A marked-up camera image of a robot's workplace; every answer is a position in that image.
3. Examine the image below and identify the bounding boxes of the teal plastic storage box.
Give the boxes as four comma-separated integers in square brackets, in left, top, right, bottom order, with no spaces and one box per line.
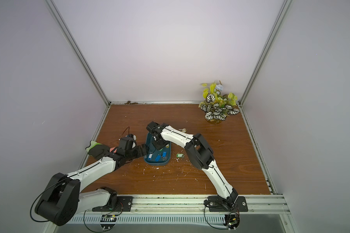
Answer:
[144,133,171,166]

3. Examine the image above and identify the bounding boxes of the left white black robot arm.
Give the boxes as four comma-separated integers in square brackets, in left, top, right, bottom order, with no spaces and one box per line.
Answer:
[30,134,149,226]

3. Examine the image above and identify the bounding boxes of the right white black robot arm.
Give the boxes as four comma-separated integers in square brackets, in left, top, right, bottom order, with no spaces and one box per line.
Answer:
[146,121,238,211]

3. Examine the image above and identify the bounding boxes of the blue tag key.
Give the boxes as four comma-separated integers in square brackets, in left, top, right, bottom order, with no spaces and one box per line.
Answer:
[155,155,161,162]
[162,151,167,160]

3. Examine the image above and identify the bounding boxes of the black green work glove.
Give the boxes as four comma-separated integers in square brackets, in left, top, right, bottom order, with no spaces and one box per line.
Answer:
[86,141,111,160]

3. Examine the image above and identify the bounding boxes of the left controller board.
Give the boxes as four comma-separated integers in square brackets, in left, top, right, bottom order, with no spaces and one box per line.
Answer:
[100,215,117,231]

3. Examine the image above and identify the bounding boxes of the controller board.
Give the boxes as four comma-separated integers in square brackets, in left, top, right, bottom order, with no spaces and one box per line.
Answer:
[225,212,240,231]
[100,215,117,231]

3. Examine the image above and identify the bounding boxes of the artificial potted plant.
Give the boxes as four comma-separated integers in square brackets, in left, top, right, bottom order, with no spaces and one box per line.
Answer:
[198,81,240,124]

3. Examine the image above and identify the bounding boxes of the right controller board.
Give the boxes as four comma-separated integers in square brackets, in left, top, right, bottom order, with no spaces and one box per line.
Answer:
[225,212,240,231]

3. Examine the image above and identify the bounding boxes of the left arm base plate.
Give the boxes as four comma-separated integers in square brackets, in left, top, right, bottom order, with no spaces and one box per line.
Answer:
[92,196,133,212]

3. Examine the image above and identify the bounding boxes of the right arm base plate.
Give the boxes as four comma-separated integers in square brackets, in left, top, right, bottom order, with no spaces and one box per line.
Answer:
[204,196,249,212]

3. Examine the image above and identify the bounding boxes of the aluminium front rail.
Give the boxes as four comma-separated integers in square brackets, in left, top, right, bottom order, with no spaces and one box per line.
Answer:
[77,194,291,215]

